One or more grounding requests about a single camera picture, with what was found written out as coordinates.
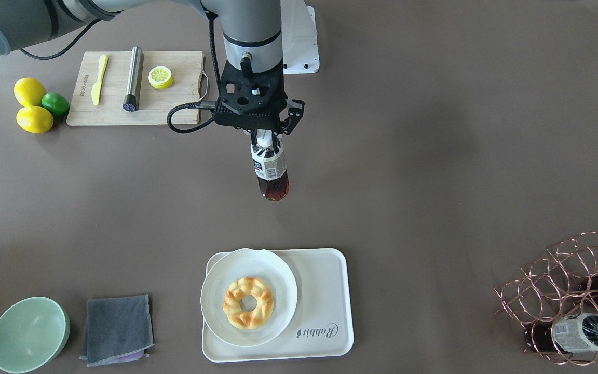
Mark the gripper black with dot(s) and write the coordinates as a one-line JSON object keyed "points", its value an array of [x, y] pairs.
{"points": [[293, 115]]}

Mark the tea bottle white cap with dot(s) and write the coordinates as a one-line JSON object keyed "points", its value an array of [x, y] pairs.
{"points": [[270, 168]]}

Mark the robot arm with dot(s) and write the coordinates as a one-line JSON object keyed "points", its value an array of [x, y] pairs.
{"points": [[245, 46]]}

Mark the beige serving tray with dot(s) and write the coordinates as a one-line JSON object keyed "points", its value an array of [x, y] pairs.
{"points": [[312, 315]]}

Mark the tea bottle in rack front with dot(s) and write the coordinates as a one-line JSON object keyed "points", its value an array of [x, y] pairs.
{"points": [[567, 334]]}

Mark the wooden cutting board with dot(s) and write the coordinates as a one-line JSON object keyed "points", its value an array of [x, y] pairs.
{"points": [[185, 65]]}

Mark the half lemon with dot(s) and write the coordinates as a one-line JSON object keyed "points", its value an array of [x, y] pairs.
{"points": [[160, 77]]}

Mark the white round plate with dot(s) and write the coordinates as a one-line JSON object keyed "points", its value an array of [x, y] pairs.
{"points": [[259, 263]]}

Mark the steel muddler black tip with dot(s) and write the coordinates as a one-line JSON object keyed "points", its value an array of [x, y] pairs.
{"points": [[131, 98]]}

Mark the yellow plastic knife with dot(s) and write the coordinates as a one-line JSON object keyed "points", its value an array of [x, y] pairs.
{"points": [[97, 86]]}

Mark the green lime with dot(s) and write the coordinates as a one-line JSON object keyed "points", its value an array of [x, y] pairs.
{"points": [[56, 104]]}

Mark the whole lemon near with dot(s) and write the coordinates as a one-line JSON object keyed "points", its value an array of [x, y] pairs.
{"points": [[35, 119]]}

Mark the whole lemon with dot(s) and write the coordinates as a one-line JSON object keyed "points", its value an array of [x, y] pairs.
{"points": [[29, 92], [35, 119]]}

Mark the dark grey cloth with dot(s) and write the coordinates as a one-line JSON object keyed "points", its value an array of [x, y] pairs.
{"points": [[117, 330]]}

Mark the whole lemon far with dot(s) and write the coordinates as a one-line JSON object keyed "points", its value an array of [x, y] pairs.
{"points": [[29, 92]]}

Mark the green ceramic bowl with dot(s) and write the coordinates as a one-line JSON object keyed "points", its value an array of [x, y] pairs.
{"points": [[33, 331]]}

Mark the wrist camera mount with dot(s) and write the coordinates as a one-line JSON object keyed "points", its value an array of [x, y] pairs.
{"points": [[251, 103]]}

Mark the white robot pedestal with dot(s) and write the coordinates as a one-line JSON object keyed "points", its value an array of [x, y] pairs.
{"points": [[299, 38]]}

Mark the twisted ring pastry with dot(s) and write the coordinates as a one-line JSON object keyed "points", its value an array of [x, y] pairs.
{"points": [[248, 303]]}

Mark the copper wire bottle rack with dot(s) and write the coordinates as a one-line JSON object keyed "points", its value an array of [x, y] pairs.
{"points": [[558, 283]]}

